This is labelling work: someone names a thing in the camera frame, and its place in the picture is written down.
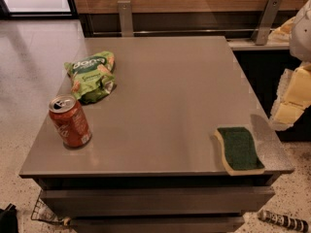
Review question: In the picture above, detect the green and yellow sponge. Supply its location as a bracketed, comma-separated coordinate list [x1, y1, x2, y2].
[214, 127, 265, 176]

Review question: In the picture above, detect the red soda can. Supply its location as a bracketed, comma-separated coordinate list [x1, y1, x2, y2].
[49, 94, 91, 148]

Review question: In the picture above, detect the black white striped cylinder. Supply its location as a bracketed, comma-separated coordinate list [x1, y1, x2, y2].
[258, 210, 310, 233]

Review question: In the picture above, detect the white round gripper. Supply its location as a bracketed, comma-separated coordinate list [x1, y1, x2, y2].
[268, 0, 311, 131]

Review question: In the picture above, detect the grey cabinet with drawers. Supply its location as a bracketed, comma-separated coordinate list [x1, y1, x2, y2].
[20, 37, 293, 233]

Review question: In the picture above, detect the right metal bracket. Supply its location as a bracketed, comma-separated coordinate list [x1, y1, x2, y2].
[251, 0, 283, 46]

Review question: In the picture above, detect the metal bracket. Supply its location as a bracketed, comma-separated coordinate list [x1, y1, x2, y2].
[251, 0, 283, 46]
[118, 0, 134, 37]

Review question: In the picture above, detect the wire basket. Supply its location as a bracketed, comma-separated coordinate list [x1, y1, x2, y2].
[31, 197, 63, 225]

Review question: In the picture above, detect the black object on floor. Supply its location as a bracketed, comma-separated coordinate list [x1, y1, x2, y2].
[0, 204, 18, 233]

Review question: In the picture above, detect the green rice chip bag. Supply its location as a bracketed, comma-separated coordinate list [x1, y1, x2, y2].
[64, 51, 115, 104]

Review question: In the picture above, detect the left metal bracket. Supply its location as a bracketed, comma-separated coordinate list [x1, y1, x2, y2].
[118, 0, 134, 37]

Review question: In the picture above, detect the horizontal metal rail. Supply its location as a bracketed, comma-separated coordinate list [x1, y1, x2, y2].
[91, 27, 311, 37]

